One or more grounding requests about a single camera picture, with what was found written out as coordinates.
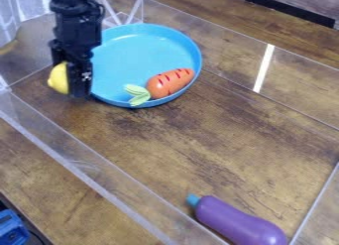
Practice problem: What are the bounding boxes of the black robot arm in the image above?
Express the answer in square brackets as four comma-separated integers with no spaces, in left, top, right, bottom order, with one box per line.
[50,0,105,97]

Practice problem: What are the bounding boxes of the blue round plastic tray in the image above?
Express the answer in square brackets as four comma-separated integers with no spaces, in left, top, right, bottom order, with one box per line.
[91,23,203,108]

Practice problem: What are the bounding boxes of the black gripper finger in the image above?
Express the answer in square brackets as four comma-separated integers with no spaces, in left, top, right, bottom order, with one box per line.
[50,39,67,65]
[67,61,93,98]

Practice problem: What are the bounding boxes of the orange toy carrot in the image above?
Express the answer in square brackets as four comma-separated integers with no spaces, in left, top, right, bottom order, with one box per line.
[125,67,195,107]

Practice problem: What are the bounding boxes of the blue object at corner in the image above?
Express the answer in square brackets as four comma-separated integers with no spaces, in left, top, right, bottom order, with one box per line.
[0,209,30,245]

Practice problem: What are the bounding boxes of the purple toy eggplant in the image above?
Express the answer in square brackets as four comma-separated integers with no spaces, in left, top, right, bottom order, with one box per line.
[187,194,288,245]

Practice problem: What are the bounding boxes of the yellow toy lemon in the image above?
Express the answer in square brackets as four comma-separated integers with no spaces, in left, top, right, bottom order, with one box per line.
[49,61,70,94]

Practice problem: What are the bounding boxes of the clear acrylic enclosure wall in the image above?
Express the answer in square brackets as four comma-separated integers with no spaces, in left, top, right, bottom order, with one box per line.
[0,0,339,245]

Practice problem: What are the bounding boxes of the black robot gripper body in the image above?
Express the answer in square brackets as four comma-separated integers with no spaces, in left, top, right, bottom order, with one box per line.
[49,0,106,66]

